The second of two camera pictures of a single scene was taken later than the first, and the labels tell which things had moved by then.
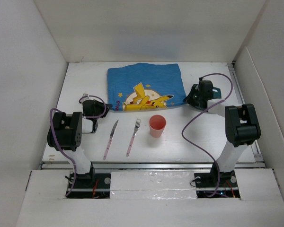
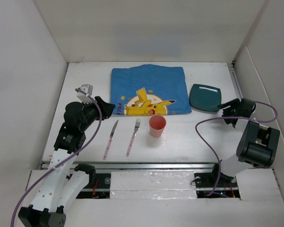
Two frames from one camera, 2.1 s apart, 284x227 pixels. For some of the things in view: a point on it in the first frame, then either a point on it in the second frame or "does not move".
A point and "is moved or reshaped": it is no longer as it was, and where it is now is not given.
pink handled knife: (110, 140) does not move
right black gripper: (189, 98) to (234, 103)
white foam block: (152, 185) does not move
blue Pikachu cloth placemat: (143, 86) is moved or reshaped
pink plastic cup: (157, 123) does not move
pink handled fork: (137, 126) does not move
